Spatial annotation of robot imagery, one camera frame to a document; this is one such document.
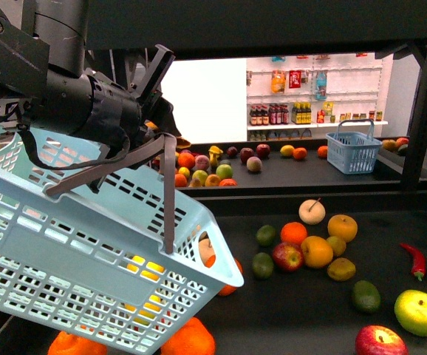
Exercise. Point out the green lime upper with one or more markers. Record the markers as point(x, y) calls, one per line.
point(265, 235)

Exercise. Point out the dark green avocado right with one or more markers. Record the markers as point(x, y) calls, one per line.
point(365, 297)

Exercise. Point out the large orange front left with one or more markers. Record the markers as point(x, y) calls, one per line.
point(71, 344)

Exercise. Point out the green lime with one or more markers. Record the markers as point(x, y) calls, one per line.
point(265, 235)
point(262, 265)

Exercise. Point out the white shelf with bottles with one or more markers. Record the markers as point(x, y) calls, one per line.
point(306, 96)

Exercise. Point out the yellow lemon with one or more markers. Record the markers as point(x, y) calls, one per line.
point(146, 269)
point(149, 312)

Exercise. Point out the brown kiwi upper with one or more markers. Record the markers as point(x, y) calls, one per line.
point(337, 244)

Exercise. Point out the large orange with navel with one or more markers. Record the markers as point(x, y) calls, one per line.
point(229, 289)

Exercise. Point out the yellow orange apple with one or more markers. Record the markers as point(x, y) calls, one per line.
point(317, 252)

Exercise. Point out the red apple front right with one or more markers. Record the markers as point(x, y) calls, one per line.
point(379, 340)

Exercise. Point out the pile of background fruit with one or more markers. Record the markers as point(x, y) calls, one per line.
point(215, 168)

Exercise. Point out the red chili pepper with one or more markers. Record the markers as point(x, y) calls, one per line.
point(418, 269)

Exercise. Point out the black rear fruit shelf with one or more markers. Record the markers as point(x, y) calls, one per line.
point(310, 176)

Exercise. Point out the small blue background basket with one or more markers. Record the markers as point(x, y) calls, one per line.
point(353, 153)

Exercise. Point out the orange yellow pear back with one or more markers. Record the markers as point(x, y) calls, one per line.
point(342, 226)

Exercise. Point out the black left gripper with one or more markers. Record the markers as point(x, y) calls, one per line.
point(154, 107)

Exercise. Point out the brown kiwi lower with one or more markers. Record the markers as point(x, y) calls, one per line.
point(341, 269)

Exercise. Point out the red yellow apple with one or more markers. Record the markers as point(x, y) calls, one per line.
point(288, 257)

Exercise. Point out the small orange mandarin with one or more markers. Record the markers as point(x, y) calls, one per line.
point(293, 232)

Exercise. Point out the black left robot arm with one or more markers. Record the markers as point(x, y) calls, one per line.
point(45, 84)

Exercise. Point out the large orange front middle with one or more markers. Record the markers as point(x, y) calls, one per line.
point(192, 338)

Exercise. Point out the green apple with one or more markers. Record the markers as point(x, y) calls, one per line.
point(410, 309)

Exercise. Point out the green lime lower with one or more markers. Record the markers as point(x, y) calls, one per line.
point(262, 265)

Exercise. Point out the light blue shopping basket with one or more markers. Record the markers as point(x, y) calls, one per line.
point(63, 259)

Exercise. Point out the brown kiwi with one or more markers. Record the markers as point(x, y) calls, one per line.
point(337, 244)
point(341, 269)

